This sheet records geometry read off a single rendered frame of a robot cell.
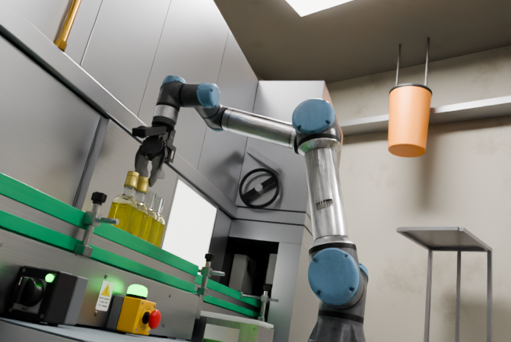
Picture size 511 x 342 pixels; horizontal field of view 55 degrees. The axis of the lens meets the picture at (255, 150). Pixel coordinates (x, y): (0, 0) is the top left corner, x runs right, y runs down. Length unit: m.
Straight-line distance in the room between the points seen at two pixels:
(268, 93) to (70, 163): 1.51
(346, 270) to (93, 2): 1.02
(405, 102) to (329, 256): 3.43
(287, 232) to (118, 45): 1.24
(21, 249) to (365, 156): 4.45
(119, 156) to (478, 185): 3.55
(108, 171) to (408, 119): 3.28
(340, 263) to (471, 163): 3.62
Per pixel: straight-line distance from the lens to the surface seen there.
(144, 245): 1.26
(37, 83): 1.37
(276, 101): 2.70
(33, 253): 0.95
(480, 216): 4.53
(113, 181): 1.57
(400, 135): 4.39
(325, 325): 1.30
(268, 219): 2.45
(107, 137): 1.53
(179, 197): 1.94
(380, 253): 4.74
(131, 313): 1.13
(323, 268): 1.17
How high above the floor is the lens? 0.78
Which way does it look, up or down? 21 degrees up
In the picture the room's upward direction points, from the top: 11 degrees clockwise
